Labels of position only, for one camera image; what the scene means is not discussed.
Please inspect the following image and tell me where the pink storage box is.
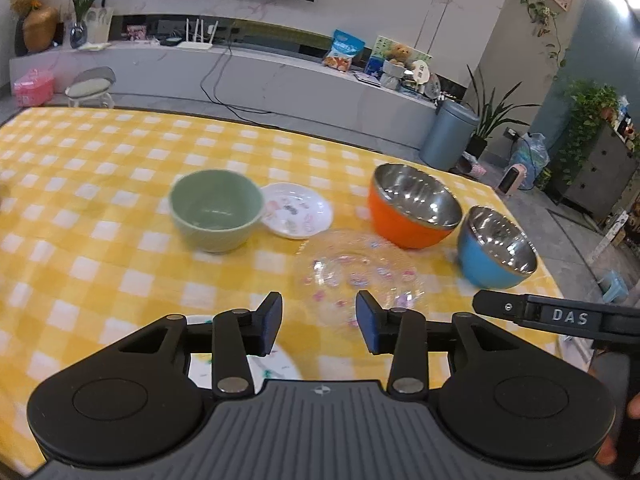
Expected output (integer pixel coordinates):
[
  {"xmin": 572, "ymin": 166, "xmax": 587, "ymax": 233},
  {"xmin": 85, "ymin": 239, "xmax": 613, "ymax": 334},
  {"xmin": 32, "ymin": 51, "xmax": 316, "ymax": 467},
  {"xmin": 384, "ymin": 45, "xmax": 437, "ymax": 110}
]
[{"xmin": 12, "ymin": 67, "xmax": 55, "ymax": 107}]

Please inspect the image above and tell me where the gold vase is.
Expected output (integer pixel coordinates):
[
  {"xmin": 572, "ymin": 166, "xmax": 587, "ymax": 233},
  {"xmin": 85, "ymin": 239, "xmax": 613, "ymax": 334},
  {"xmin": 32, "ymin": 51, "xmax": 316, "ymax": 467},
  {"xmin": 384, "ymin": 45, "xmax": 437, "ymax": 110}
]
[{"xmin": 22, "ymin": 6, "xmax": 59, "ymax": 52}]

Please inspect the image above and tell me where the tall potted plant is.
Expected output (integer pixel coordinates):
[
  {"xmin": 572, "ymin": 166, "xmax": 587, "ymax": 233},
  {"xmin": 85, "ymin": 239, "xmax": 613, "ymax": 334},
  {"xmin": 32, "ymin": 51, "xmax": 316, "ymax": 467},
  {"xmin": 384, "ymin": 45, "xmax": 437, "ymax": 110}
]
[{"xmin": 465, "ymin": 62, "xmax": 543, "ymax": 158}]

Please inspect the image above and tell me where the grey cabinet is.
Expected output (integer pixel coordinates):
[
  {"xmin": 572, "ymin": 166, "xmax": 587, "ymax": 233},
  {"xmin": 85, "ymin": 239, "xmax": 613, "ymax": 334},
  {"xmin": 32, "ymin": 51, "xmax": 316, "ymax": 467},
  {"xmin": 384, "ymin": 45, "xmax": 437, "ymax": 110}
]
[{"xmin": 547, "ymin": 122, "xmax": 638, "ymax": 221}]

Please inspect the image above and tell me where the black set-top box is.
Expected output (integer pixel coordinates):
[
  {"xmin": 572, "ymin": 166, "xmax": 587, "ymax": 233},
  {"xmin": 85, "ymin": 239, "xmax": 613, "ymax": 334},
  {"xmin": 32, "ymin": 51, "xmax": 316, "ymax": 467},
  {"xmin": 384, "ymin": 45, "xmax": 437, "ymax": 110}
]
[{"xmin": 157, "ymin": 19, "xmax": 186, "ymax": 43}]

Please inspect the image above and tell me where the white router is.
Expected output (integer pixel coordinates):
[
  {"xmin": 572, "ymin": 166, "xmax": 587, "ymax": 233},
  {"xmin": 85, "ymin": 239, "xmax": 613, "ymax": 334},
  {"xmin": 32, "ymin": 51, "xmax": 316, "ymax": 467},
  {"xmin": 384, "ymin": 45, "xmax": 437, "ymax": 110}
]
[{"xmin": 177, "ymin": 18, "xmax": 219, "ymax": 51}]

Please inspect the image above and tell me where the light blue step stool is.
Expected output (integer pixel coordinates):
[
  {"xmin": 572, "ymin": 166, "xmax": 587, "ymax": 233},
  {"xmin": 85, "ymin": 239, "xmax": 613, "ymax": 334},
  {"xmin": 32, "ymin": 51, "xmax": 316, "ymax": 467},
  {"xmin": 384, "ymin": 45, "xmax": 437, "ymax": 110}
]
[{"xmin": 597, "ymin": 270, "xmax": 631, "ymax": 303}]

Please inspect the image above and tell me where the small white printed plate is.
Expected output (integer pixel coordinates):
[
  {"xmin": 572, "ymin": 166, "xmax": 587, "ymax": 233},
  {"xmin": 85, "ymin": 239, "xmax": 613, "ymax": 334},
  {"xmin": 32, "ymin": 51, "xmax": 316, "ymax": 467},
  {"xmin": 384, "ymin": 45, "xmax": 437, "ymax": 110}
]
[{"xmin": 260, "ymin": 182, "xmax": 334, "ymax": 240}]

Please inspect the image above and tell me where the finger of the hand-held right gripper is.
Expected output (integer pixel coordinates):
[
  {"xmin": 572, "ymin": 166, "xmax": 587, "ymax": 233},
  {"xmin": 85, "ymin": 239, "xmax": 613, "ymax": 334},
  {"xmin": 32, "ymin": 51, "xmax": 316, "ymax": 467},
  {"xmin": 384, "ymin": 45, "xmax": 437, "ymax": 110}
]
[{"xmin": 472, "ymin": 289, "xmax": 531, "ymax": 328}]

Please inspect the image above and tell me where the small pink heater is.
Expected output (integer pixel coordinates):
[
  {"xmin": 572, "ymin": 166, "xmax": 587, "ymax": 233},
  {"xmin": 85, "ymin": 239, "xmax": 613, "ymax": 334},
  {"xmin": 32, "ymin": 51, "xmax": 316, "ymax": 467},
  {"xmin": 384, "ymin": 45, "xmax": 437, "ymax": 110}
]
[{"xmin": 497, "ymin": 162, "xmax": 535, "ymax": 196}]

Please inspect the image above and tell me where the black cable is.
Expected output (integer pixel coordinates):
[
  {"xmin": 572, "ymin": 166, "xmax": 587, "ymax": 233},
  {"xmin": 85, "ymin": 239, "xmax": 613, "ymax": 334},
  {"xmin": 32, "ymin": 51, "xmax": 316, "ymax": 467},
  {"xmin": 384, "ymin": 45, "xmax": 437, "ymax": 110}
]
[{"xmin": 200, "ymin": 22, "xmax": 301, "ymax": 116}]

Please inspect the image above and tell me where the grey-blue trash bin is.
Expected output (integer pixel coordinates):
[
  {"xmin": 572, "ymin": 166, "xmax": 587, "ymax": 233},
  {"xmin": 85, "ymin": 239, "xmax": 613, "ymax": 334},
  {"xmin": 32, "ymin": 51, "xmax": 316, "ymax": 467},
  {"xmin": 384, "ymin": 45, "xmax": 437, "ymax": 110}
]
[{"xmin": 419, "ymin": 100, "xmax": 481, "ymax": 171}]

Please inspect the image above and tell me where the orange steel bowl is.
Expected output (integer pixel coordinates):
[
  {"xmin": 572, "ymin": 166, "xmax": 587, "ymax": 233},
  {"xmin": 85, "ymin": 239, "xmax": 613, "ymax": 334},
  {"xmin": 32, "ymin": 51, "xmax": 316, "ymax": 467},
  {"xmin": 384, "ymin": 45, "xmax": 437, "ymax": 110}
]
[{"xmin": 367, "ymin": 162, "xmax": 463, "ymax": 250}]

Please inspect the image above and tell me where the round grey stool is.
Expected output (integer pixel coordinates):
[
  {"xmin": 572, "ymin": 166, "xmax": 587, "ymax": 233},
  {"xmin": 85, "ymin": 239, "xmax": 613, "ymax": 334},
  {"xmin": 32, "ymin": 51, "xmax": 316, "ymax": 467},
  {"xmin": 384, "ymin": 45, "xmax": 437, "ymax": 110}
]
[{"xmin": 64, "ymin": 66, "xmax": 117, "ymax": 109}]

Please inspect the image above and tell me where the large white printed plate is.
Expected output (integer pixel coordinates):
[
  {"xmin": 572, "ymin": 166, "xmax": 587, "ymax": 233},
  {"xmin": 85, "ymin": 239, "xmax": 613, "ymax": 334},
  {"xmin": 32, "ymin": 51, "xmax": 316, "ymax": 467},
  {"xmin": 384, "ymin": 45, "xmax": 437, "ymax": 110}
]
[{"xmin": 185, "ymin": 314, "xmax": 303, "ymax": 393}]

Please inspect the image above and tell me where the long white tv console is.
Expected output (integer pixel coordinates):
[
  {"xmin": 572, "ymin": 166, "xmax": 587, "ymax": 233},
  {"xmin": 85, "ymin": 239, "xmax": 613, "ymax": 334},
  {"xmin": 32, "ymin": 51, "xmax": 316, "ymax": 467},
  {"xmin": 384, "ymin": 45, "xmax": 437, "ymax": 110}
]
[{"xmin": 9, "ymin": 35, "xmax": 481, "ymax": 151}]

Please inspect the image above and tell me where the clear glass printed plate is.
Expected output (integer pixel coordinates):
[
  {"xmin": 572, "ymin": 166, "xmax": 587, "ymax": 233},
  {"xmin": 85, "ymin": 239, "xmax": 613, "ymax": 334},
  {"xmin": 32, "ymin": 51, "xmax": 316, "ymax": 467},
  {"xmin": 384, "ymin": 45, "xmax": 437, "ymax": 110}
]
[{"xmin": 292, "ymin": 230, "xmax": 428, "ymax": 333}]

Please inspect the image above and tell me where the green ceramic bowl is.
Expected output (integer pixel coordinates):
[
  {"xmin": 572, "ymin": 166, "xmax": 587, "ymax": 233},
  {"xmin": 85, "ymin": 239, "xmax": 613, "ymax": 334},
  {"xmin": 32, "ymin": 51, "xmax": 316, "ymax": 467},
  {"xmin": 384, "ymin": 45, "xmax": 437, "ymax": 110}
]
[{"xmin": 169, "ymin": 169, "xmax": 266, "ymax": 254}]

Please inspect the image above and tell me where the blue snack bag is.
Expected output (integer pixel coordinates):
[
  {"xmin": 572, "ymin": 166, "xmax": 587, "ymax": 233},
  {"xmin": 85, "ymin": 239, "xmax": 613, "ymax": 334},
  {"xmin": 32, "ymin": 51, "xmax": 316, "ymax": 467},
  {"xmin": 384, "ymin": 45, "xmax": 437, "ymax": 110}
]
[{"xmin": 322, "ymin": 30, "xmax": 362, "ymax": 72}]

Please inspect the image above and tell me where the leafy plant in glass vase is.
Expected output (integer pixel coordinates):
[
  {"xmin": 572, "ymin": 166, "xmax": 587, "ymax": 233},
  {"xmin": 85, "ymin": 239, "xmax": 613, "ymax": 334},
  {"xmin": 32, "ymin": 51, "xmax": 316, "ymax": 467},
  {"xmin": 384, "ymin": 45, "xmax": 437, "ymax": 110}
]
[{"xmin": 57, "ymin": 0, "xmax": 121, "ymax": 50}]

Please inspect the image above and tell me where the trailing wall vine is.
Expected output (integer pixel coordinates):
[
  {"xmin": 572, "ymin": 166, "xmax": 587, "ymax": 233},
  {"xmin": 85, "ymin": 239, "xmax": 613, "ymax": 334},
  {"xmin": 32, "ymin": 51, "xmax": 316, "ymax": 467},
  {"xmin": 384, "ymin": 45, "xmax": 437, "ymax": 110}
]
[{"xmin": 519, "ymin": 0, "xmax": 568, "ymax": 81}]

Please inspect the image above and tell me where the blue plastic bag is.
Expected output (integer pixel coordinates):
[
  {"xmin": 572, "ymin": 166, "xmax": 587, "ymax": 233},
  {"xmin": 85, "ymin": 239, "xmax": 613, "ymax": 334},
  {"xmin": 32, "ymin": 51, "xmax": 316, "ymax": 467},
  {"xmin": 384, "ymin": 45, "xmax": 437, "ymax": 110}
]
[{"xmin": 510, "ymin": 132, "xmax": 551, "ymax": 191}]

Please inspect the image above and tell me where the white patterned box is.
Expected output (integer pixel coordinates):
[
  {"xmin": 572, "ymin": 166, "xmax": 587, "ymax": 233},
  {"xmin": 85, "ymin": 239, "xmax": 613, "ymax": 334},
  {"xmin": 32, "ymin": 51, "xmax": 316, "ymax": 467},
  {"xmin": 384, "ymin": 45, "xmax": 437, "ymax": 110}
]
[{"xmin": 85, "ymin": 7, "xmax": 114, "ymax": 43}]

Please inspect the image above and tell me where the bushy ivy plant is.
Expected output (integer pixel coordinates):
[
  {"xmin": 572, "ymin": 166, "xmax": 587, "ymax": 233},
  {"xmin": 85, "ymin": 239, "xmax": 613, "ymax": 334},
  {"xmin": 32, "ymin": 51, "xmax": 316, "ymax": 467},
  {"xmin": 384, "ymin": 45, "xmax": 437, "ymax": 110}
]
[{"xmin": 562, "ymin": 80, "xmax": 621, "ymax": 161}]

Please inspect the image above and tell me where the blue steel bowl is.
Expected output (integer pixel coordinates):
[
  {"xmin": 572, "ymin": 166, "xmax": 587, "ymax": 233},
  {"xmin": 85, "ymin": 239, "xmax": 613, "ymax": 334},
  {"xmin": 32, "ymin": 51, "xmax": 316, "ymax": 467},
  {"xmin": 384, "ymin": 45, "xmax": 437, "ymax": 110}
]
[{"xmin": 456, "ymin": 206, "xmax": 539, "ymax": 291}]

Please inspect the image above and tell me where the green picture card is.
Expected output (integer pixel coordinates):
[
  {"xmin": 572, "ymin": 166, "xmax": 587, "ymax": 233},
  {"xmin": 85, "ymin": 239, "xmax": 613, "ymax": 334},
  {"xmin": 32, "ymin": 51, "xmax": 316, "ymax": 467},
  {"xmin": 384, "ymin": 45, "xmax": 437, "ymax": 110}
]
[{"xmin": 372, "ymin": 36, "xmax": 432, "ymax": 68}]

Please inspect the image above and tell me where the grey wrapped pot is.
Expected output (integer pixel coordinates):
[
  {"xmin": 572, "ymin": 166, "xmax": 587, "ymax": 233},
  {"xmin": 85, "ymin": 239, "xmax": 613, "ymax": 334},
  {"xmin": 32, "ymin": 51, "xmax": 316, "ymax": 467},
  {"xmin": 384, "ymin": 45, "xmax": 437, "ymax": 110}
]
[{"xmin": 382, "ymin": 60, "xmax": 408, "ymax": 91}]

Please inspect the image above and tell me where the person's right hand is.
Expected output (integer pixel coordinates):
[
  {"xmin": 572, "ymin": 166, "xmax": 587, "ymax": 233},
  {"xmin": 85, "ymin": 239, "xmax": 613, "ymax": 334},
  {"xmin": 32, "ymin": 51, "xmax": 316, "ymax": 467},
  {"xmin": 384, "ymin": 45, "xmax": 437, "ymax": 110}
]
[{"xmin": 596, "ymin": 392, "xmax": 640, "ymax": 467}]

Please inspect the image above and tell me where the pink patterned bag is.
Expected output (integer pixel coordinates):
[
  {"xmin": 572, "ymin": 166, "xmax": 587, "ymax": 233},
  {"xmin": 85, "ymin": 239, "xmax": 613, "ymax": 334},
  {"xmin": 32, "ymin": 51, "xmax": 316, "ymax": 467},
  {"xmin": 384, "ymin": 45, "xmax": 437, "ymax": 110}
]
[{"xmin": 457, "ymin": 152, "xmax": 488, "ymax": 177}]

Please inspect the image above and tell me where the yellow checkered tablecloth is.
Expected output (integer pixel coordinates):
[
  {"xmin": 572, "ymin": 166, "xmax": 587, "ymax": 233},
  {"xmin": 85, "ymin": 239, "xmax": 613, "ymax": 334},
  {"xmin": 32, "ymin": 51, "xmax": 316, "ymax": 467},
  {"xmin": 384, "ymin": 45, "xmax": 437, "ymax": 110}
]
[{"xmin": 0, "ymin": 106, "xmax": 566, "ymax": 461}]

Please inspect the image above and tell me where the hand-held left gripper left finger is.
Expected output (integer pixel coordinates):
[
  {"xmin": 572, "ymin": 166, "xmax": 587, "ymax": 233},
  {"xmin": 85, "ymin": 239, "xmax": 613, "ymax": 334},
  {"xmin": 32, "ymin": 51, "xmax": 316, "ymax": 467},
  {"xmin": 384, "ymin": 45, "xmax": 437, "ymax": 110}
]
[{"xmin": 107, "ymin": 291, "xmax": 284, "ymax": 395}]

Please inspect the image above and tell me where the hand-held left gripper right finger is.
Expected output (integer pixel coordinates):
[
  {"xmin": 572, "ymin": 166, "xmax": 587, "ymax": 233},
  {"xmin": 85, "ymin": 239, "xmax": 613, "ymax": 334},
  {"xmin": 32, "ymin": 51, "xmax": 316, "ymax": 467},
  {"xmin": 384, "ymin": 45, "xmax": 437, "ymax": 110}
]
[{"xmin": 354, "ymin": 290, "xmax": 531, "ymax": 395}]

